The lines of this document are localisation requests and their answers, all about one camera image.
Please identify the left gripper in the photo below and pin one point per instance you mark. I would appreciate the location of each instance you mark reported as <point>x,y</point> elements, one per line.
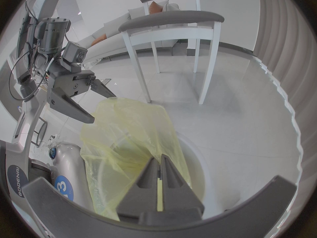
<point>69,83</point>

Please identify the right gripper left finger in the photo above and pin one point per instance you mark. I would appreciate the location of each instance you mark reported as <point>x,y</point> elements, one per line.
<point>146,197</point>

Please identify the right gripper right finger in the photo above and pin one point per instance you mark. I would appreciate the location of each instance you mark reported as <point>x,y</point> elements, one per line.
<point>177,197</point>

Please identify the yellow plastic bag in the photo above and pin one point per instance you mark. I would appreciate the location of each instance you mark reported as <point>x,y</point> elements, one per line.
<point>128,125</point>

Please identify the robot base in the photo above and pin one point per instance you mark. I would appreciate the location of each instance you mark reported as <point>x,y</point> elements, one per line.
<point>66,165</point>

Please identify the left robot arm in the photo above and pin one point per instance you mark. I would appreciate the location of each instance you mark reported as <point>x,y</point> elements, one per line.
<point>53,31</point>

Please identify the white trash bin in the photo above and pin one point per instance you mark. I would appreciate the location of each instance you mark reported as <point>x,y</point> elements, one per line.
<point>196,172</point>

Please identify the clear plastic wrapper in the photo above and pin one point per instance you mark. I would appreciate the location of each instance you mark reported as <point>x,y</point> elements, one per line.
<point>53,142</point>

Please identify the white sofa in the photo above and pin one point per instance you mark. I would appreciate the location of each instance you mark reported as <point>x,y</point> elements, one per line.
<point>111,46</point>

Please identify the orange pillow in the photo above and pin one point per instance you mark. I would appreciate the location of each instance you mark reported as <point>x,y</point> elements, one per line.
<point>99,38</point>
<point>155,7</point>

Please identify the white chair with grey seat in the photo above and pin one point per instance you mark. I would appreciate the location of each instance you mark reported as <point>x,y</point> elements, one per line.
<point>173,17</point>

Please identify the pale grey curtain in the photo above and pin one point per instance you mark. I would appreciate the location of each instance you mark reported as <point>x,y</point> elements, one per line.
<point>284,46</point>

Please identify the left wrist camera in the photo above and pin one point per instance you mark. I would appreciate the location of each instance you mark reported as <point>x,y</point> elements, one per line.
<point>74,54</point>

